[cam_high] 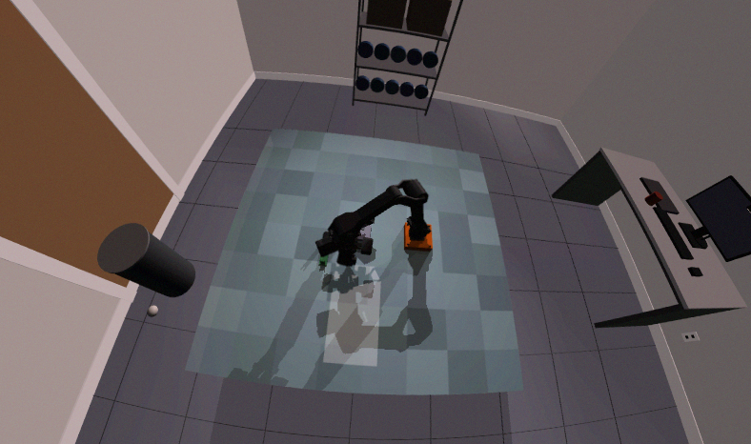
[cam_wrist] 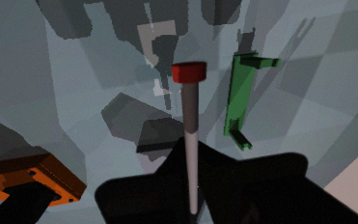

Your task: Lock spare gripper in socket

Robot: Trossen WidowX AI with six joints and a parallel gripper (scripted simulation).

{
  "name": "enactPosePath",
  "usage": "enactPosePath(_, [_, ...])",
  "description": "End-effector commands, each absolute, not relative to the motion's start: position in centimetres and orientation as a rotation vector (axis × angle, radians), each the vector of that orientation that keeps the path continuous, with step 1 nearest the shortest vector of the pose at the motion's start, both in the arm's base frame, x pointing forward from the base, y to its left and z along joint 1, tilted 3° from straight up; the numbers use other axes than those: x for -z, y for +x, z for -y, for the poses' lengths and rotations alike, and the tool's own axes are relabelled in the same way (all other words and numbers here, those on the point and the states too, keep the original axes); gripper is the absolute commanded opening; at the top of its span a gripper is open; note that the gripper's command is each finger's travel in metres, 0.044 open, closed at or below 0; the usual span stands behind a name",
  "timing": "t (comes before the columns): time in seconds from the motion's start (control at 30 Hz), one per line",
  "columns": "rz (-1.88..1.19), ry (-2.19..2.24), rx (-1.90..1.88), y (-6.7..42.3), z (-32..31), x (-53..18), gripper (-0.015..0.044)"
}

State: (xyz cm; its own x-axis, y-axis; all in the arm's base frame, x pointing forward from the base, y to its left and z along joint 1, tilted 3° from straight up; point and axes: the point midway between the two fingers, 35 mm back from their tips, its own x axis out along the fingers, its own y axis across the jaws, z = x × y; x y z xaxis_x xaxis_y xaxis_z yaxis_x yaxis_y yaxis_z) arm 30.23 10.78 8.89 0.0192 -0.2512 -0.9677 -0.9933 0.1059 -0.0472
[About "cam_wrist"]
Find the grey pin with red cap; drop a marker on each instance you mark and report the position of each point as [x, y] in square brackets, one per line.
[189, 74]

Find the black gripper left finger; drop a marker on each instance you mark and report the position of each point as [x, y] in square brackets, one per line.
[166, 188]

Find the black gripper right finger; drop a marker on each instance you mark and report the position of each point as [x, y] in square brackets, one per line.
[221, 178]

